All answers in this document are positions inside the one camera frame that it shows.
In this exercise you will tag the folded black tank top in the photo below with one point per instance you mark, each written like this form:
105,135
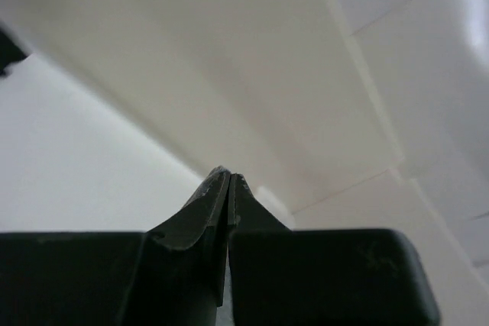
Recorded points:
10,52

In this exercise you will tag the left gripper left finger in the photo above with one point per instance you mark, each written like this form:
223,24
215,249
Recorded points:
181,272

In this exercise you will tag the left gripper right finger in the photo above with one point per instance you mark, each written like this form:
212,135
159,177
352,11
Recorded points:
365,276

